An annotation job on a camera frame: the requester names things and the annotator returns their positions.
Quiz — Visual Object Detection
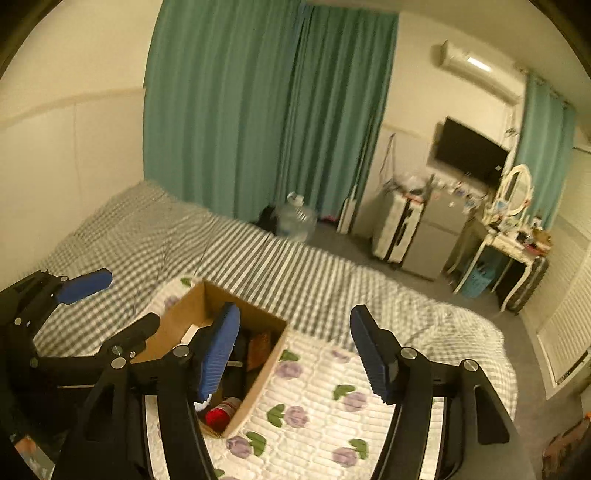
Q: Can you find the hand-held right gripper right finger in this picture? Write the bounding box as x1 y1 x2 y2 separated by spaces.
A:
349 305 525 480

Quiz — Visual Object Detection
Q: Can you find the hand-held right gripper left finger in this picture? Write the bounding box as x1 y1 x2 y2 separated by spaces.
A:
53 302 242 480

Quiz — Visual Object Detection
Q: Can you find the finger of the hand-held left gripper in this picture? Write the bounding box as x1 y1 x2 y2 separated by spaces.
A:
9 268 114 330
32 312 161 371

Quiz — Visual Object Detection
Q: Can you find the black cylinder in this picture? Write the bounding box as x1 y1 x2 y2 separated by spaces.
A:
215 335 252 400

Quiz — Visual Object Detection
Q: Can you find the brown cardboard box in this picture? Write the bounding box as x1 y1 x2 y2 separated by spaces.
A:
131 279 288 438

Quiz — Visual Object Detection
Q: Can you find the red-capped white bottle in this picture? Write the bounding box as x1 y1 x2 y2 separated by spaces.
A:
204 398 241 428

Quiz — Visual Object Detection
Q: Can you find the white floral quilt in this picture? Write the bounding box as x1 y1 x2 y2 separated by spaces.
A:
143 277 467 480

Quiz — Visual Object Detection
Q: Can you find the blue bin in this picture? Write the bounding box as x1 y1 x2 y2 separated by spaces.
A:
462 265 492 298

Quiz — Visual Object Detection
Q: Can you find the white suitcase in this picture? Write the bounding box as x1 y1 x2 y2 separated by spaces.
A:
372 187 423 268

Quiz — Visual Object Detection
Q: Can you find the grey refrigerator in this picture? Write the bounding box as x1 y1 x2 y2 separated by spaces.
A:
399 187 476 281

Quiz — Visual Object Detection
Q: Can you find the black bag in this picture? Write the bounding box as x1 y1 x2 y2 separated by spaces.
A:
256 205 279 232

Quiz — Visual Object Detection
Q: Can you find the clear water jug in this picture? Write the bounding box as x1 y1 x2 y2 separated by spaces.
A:
274 193 319 243

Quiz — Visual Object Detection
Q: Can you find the white vanity table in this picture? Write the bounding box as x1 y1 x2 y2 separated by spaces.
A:
450 217 550 315

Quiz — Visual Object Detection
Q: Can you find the dark suitcase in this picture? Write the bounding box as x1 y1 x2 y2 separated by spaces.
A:
517 256 550 315

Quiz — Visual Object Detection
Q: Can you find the white louvered wardrobe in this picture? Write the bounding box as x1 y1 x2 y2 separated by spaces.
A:
536 148 591 400

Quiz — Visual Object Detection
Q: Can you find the brown wooden rack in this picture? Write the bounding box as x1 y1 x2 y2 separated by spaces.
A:
542 413 591 480

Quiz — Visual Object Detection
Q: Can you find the white oval mirror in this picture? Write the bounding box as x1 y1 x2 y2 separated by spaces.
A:
496 164 534 217

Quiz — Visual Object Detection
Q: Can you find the teal curtain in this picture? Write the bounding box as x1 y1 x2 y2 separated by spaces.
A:
512 69 578 222
143 0 308 222
277 4 400 222

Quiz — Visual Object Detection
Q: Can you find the white air conditioner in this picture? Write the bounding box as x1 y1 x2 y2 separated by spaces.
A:
438 39 522 104

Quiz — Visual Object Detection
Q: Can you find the black hanging cable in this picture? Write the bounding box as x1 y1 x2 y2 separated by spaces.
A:
379 134 398 185

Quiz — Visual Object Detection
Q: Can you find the black wall television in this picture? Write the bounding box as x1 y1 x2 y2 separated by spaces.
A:
434 117 511 185

